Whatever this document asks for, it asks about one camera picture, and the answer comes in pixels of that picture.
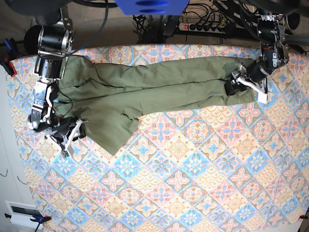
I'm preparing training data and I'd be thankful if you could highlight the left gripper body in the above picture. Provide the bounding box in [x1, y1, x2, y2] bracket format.
[230, 61, 270, 94]

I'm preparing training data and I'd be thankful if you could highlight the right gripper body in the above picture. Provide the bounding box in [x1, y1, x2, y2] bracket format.
[44, 117, 88, 151]

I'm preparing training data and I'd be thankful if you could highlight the green t-shirt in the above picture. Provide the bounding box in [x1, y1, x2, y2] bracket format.
[55, 56, 254, 155]

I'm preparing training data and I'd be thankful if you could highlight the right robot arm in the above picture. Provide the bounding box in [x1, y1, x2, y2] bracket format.
[28, 5, 87, 158]

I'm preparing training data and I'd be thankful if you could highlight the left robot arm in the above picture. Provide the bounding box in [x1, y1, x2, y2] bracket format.
[225, 0, 289, 97]

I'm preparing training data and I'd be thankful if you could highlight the white power strip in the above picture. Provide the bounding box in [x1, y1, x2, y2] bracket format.
[178, 23, 224, 34]

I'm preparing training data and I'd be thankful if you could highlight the patterned tablecloth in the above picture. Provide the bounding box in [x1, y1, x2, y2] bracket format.
[6, 54, 309, 232]

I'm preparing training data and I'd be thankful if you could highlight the blue orange clamp bottom left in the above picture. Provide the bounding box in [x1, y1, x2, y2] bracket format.
[4, 213, 52, 224]

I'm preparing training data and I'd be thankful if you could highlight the blue orange clamp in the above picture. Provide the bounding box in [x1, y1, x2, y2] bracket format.
[4, 213, 52, 224]
[0, 38, 18, 77]

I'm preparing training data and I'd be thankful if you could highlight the blue orange clamp top left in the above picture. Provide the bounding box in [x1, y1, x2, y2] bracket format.
[0, 38, 18, 77]

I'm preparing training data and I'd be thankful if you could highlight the black round stool base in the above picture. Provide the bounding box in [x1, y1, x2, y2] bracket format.
[24, 25, 42, 55]

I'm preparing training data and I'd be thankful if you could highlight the orange clamp bottom right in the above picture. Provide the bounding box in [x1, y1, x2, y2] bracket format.
[299, 215, 309, 219]

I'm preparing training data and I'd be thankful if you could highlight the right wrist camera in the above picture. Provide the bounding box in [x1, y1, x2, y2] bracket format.
[61, 146, 74, 158]

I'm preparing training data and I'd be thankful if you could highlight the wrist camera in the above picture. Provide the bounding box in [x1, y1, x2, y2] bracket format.
[61, 146, 74, 158]
[257, 92, 268, 104]

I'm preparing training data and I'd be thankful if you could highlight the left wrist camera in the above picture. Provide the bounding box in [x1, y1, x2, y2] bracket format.
[257, 92, 268, 104]

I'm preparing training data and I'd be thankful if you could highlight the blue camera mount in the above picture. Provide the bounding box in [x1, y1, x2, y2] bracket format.
[115, 0, 189, 16]

